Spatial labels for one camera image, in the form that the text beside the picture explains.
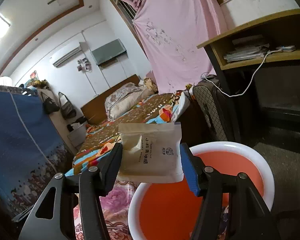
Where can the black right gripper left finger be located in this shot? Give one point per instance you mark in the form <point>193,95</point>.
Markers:
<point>52,216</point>

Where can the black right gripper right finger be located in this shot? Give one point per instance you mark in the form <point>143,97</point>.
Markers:
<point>249,217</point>

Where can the beige paper pouch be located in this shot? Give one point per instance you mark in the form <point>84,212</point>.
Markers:
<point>151,154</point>

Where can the orange white trash bin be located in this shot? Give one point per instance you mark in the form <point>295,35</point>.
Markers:
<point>169,211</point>

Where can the brown colourful bed blanket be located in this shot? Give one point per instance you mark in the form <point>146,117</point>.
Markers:
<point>100,139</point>

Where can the white nightstand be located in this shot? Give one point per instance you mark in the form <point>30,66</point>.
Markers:
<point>77,135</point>

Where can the blue fabric wardrobe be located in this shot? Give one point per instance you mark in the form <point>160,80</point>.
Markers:
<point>31,149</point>

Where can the wooden headboard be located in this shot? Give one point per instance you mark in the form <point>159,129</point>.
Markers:
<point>94,111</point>

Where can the grey hanging handbag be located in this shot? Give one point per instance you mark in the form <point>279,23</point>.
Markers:
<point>68,110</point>

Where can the black hanging handbag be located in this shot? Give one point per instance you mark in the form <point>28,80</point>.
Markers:
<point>49,105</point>

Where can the floral pillow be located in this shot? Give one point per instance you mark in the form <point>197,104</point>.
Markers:
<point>126,97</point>

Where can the black quilted suitcase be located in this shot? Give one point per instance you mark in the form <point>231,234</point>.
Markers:
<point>217,109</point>

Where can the white air conditioner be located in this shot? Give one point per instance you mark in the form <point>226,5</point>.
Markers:
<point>65,53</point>

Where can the stack of papers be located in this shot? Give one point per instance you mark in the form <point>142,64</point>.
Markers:
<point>246,53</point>

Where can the white charger adapter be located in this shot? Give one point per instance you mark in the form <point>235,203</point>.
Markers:
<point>286,48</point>

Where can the wooden desk shelf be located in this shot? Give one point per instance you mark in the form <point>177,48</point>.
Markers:
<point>247,44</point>

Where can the pink curtain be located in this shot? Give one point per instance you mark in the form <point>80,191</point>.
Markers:
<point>170,31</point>

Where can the green wall box cover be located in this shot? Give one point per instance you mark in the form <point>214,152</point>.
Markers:
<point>108,51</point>

